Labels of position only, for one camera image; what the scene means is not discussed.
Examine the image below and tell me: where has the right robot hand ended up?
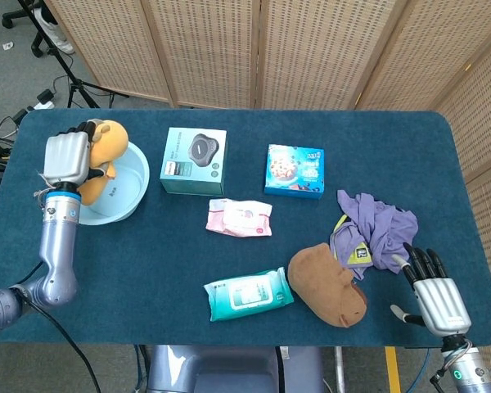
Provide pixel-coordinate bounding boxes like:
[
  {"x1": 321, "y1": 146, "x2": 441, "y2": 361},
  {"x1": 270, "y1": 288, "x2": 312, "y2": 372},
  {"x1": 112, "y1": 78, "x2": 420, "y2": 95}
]
[{"x1": 390, "y1": 242, "x2": 473, "y2": 337}]

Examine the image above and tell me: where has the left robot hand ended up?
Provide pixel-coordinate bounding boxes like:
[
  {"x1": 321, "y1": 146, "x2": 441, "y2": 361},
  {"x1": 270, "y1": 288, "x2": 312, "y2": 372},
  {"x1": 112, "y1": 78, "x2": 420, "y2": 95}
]
[{"x1": 43, "y1": 121, "x2": 106, "y2": 193}]

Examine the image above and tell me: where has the yellow plush toy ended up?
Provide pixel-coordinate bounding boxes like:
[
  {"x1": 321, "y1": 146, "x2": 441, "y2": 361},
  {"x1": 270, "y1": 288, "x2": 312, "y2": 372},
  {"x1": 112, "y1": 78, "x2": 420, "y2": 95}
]
[{"x1": 78, "y1": 119, "x2": 130, "y2": 206}]

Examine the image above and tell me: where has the light blue plastic bowl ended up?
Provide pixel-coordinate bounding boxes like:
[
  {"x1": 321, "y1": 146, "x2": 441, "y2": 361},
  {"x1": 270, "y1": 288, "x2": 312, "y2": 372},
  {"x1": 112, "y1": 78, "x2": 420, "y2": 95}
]
[{"x1": 78, "y1": 141, "x2": 151, "y2": 227}]

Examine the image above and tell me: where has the brown capybara plush toy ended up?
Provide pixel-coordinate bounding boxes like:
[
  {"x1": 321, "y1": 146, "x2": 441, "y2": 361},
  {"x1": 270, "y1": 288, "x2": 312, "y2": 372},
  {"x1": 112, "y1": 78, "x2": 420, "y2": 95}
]
[{"x1": 286, "y1": 242, "x2": 368, "y2": 328}]

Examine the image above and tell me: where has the pink wet wipes pack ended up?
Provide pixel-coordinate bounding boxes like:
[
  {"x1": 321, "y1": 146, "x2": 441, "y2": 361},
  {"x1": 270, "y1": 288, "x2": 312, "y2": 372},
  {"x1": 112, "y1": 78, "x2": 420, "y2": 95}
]
[{"x1": 205, "y1": 197, "x2": 273, "y2": 238}]

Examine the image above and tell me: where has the teal wet wipes pack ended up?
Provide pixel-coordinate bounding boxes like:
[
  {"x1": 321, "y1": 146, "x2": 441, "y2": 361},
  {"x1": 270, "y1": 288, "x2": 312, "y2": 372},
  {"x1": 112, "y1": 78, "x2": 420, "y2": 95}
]
[{"x1": 203, "y1": 267, "x2": 295, "y2": 323}]

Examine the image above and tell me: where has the white power strip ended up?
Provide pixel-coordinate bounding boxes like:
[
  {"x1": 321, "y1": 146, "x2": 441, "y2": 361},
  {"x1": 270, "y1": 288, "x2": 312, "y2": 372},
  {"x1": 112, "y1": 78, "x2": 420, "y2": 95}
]
[{"x1": 26, "y1": 88, "x2": 56, "y2": 112}]

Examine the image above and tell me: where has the purple crumpled garment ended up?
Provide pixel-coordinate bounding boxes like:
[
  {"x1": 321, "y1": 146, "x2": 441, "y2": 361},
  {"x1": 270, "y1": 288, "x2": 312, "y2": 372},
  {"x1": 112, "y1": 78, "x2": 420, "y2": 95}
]
[{"x1": 329, "y1": 189, "x2": 419, "y2": 282}]

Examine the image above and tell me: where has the black tripod stand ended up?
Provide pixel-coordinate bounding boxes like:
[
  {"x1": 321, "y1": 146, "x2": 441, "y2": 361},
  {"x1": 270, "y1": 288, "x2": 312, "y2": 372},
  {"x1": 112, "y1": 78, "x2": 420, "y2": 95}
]
[{"x1": 17, "y1": 0, "x2": 129, "y2": 110}]

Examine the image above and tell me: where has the teal speaker product box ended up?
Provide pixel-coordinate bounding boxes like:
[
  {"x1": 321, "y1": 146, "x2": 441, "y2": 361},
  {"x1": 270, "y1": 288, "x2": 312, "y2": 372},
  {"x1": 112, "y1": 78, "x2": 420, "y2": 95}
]
[{"x1": 159, "y1": 126, "x2": 227, "y2": 197}]

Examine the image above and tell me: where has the black office chair base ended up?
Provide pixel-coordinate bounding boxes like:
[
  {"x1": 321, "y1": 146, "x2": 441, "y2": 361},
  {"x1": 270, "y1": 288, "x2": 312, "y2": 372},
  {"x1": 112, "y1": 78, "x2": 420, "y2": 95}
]
[{"x1": 1, "y1": 0, "x2": 58, "y2": 58}]

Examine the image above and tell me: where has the blue cookie box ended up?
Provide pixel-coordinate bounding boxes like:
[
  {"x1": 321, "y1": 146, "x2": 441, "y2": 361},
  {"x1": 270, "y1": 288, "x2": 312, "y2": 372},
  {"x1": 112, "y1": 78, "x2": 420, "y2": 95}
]
[{"x1": 264, "y1": 143, "x2": 325, "y2": 201}]

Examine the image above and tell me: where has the dark teal table mat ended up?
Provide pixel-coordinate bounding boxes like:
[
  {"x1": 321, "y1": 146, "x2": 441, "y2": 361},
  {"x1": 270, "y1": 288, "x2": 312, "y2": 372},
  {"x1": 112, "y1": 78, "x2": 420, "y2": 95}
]
[{"x1": 0, "y1": 108, "x2": 491, "y2": 350}]

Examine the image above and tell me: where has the robot torso base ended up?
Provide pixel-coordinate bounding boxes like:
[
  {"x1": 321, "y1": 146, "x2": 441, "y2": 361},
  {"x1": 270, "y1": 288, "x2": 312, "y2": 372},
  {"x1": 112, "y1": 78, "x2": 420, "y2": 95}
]
[{"x1": 146, "y1": 344, "x2": 326, "y2": 393}]

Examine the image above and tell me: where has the woven folding screen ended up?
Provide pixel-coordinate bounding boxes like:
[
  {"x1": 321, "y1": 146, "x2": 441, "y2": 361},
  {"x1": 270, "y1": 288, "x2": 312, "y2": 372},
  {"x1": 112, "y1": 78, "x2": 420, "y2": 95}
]
[{"x1": 43, "y1": 0, "x2": 491, "y2": 393}]

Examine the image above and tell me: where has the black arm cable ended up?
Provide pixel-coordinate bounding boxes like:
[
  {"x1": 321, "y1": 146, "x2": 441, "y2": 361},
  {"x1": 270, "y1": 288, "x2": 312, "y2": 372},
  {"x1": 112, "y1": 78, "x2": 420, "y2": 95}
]
[{"x1": 13, "y1": 261, "x2": 103, "y2": 393}]

